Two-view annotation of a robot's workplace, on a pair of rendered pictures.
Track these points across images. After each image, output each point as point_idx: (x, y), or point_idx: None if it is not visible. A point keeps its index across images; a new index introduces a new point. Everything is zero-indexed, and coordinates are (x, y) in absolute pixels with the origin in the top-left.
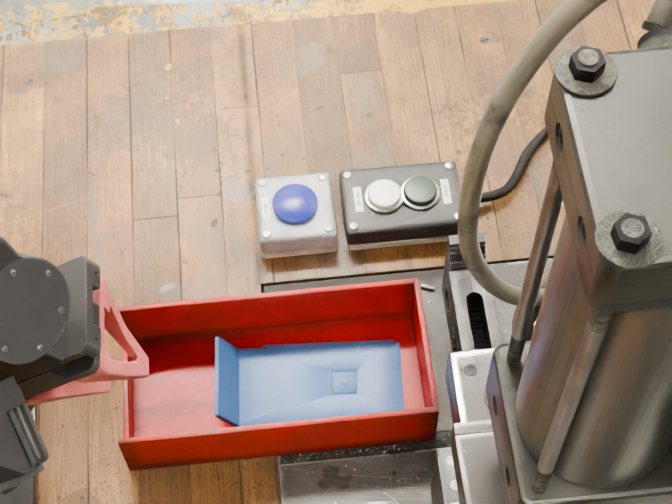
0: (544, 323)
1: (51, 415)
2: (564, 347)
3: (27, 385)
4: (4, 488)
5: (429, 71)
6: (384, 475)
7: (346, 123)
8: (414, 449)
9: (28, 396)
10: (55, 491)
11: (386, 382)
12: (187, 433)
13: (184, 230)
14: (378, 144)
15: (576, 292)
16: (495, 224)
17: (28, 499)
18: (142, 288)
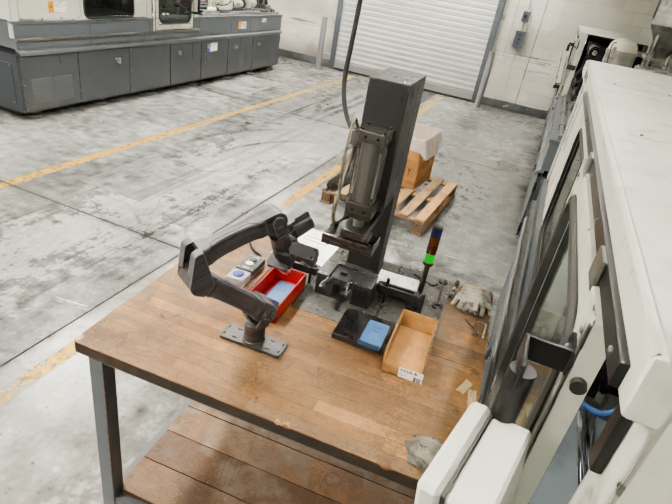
0: (365, 172)
1: None
2: (371, 170)
3: (293, 260)
4: (316, 262)
5: None
6: (306, 295)
7: (220, 265)
8: (304, 290)
9: (292, 265)
10: (269, 335)
11: (288, 285)
12: (283, 300)
13: None
14: (230, 264)
15: (373, 156)
16: (265, 261)
17: (269, 337)
18: (230, 305)
